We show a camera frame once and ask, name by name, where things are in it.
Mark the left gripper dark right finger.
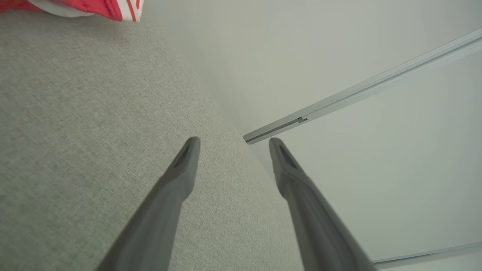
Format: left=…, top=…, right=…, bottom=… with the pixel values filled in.
left=269, top=137, right=377, bottom=271

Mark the red white-striped garment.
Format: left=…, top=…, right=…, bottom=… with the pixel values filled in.
left=0, top=0, right=145, bottom=22

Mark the grey fabric sofa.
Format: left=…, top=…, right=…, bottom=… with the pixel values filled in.
left=0, top=9, right=305, bottom=271

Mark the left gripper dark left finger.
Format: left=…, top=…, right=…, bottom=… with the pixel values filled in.
left=96, top=136, right=201, bottom=271

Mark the grey aluminium partition rail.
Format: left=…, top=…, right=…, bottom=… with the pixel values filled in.
left=243, top=28, right=482, bottom=145
left=372, top=242, right=482, bottom=270

